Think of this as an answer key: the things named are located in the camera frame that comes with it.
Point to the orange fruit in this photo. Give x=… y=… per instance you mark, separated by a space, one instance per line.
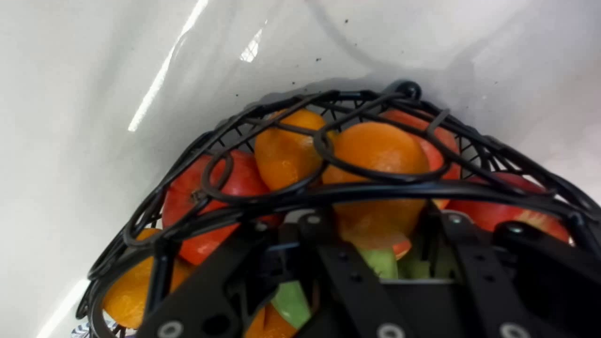
x=126 y=300
x=377 y=155

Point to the green apple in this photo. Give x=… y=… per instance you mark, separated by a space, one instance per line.
x=388 y=266

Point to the black wire fruit basket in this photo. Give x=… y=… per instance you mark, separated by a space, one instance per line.
x=261 y=170

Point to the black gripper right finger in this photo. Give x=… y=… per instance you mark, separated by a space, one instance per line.
x=514 y=283

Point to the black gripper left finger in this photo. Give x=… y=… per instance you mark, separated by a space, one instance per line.
x=234 y=285

